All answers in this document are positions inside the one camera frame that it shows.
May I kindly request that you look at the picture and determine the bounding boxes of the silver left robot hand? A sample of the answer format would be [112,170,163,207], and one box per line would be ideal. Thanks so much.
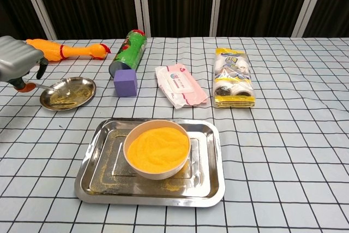
[0,35,49,93]

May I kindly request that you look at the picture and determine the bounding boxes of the clear plastic spoon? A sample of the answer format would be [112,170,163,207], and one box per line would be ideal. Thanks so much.
[34,83,66,99]

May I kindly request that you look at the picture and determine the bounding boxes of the orange round bowl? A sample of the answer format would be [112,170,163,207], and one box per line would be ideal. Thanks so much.
[123,120,191,181]

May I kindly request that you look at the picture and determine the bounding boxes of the yellow rubber chicken toy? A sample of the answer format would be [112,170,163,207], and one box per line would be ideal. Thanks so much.
[26,38,112,62]

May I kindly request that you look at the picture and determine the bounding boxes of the round steel plate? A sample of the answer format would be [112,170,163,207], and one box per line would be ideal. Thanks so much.
[39,77,97,111]

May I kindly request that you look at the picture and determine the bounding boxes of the purple foam cube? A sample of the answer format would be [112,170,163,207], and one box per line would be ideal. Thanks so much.
[113,69,138,98]

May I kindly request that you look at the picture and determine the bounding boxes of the green chip can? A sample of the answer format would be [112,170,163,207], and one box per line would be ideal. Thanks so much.
[109,28,148,80]

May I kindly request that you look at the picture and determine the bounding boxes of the rectangular steel tray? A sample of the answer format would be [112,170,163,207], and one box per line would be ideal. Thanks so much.
[74,117,226,207]

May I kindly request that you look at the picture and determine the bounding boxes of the pink wet wipes pack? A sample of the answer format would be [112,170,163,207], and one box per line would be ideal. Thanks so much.
[155,63,208,110]

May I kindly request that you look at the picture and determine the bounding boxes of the black pleated curtain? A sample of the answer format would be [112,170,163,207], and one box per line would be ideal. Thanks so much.
[0,0,349,40]

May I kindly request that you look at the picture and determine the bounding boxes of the yellow pack of rolls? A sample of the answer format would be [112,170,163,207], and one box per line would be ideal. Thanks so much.
[213,47,257,109]

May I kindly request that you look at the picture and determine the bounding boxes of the checkered white tablecloth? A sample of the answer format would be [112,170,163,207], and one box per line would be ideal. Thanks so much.
[0,36,349,233]

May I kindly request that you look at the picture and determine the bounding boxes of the white partition frame post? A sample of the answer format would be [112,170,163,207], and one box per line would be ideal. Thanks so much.
[209,0,227,37]
[17,0,57,40]
[291,0,324,38]
[130,0,152,38]

